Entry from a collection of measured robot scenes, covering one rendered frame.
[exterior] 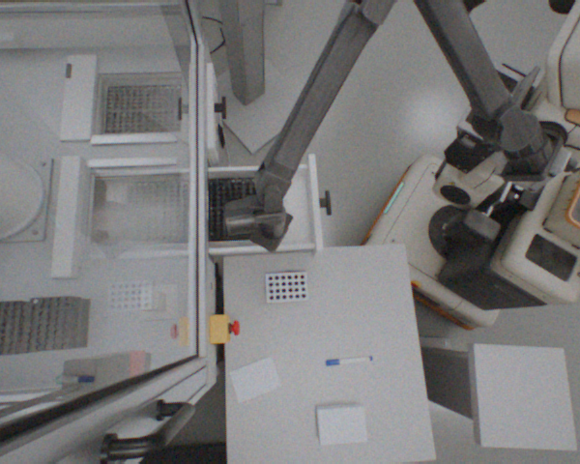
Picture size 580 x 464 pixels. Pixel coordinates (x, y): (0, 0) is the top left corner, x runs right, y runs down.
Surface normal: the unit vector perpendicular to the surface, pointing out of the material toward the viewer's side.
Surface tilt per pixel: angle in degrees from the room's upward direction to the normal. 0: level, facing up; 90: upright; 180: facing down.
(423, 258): 0
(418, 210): 0
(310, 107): 46
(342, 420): 0
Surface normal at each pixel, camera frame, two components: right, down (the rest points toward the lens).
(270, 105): 0.08, -0.21
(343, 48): 0.11, 0.54
